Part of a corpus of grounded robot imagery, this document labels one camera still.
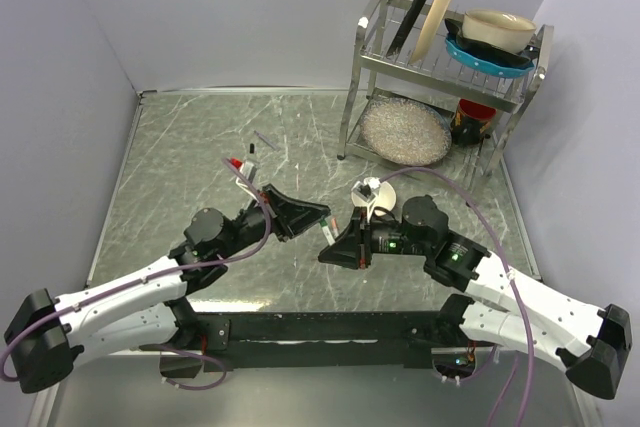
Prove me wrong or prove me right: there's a cream bowl on rack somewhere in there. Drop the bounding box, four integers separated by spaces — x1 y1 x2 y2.
462 9 537 54

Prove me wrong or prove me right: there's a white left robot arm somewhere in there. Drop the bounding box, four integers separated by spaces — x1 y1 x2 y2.
1 184 331 393

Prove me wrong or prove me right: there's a steel dish rack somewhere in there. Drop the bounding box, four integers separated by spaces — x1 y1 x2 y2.
337 0 554 190

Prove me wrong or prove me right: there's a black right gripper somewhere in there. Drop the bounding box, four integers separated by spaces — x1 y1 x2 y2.
318 203 431 266

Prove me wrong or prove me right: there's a black dish on rack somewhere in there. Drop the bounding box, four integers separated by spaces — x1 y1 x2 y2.
444 18 532 68

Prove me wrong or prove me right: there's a speckled round plate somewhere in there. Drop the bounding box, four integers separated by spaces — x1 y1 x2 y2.
360 98 452 166

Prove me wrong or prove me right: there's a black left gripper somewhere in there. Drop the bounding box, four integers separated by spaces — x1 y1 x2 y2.
219 186 333 261

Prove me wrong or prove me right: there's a white green marker pen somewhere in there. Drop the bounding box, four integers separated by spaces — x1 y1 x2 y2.
321 224 335 245

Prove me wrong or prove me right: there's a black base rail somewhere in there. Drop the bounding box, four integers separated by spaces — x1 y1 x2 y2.
138 310 501 378

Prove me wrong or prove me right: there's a red floral bowl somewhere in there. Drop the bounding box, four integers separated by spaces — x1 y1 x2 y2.
375 180 397 211

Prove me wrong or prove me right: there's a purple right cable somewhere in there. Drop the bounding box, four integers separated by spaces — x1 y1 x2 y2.
379 166 534 427

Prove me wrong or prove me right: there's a red black mug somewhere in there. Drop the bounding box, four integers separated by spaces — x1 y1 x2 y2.
450 99 497 147

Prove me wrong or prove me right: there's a beige plate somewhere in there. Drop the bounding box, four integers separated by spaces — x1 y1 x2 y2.
409 0 452 64

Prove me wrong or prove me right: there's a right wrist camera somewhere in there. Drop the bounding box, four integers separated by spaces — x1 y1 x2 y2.
350 177 381 222

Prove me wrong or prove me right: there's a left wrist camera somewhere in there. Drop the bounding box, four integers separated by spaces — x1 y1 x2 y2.
227 158 258 201

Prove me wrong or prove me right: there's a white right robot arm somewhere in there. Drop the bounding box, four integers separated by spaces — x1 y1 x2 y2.
318 195 632 400

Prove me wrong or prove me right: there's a blue dotted dish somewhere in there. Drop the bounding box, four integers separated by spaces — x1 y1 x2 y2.
445 37 534 79

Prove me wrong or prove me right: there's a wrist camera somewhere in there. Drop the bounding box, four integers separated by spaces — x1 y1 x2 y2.
227 158 258 201
350 177 381 222

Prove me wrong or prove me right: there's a purple pen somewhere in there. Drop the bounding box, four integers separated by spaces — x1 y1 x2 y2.
254 130 279 151

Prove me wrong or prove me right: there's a black square plate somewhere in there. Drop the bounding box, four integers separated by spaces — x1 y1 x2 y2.
386 0 427 57

